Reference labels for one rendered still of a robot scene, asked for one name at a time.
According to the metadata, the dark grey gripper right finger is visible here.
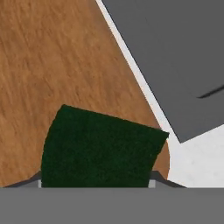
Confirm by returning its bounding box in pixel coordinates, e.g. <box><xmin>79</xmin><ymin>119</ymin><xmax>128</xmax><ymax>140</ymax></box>
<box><xmin>148</xmin><ymin>170</ymin><xmax>186</xmax><ymax>189</ymax></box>

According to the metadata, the dark cupboard handle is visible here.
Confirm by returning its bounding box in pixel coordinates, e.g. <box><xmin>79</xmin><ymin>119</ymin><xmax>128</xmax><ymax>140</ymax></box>
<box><xmin>196</xmin><ymin>84</ymin><xmax>224</xmax><ymax>100</ymax></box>

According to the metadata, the grey cupboard panel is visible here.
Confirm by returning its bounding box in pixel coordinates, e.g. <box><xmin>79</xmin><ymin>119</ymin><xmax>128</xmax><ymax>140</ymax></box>
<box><xmin>101</xmin><ymin>0</ymin><xmax>224</xmax><ymax>144</ymax></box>

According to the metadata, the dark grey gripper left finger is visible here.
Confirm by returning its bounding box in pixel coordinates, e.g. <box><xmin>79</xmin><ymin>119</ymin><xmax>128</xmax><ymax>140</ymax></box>
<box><xmin>4</xmin><ymin>170</ymin><xmax>43</xmax><ymax>189</ymax></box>

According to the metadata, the dark green sponge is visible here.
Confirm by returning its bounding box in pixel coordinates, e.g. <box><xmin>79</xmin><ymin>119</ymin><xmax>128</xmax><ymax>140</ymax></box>
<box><xmin>40</xmin><ymin>103</ymin><xmax>171</xmax><ymax>189</ymax></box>

